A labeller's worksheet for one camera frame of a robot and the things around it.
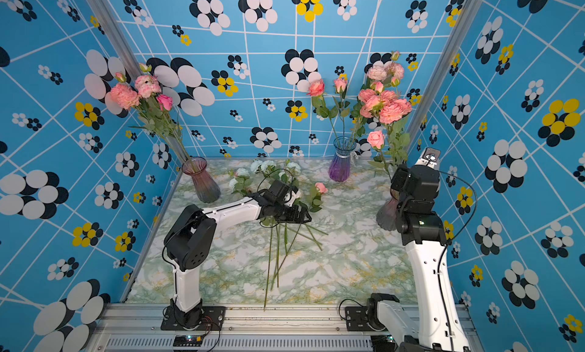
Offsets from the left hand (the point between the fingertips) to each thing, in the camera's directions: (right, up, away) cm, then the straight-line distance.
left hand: (306, 217), depth 90 cm
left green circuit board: (-39, -37, -18) cm, 56 cm away
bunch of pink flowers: (-24, +18, +22) cm, 37 cm away
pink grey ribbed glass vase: (-42, +11, +6) cm, 44 cm away
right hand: (+33, +19, -24) cm, 45 cm away
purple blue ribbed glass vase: (+16, +22, +12) cm, 29 cm away
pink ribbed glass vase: (+33, 0, +1) cm, 33 cm away
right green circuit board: (+23, -35, -21) cm, 47 cm away
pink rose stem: (+5, +6, +11) cm, 13 cm away
